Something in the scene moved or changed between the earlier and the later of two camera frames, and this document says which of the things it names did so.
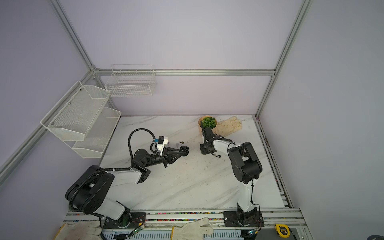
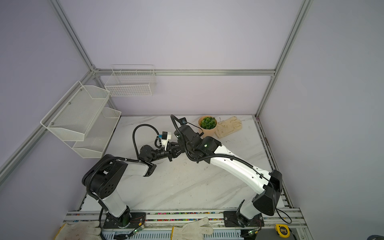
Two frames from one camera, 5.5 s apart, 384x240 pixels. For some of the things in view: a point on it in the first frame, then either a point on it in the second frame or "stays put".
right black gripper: [202, 150] → [182, 148]
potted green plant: [207, 121] stays put
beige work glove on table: [227, 127] stays put
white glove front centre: [193, 230] stays put
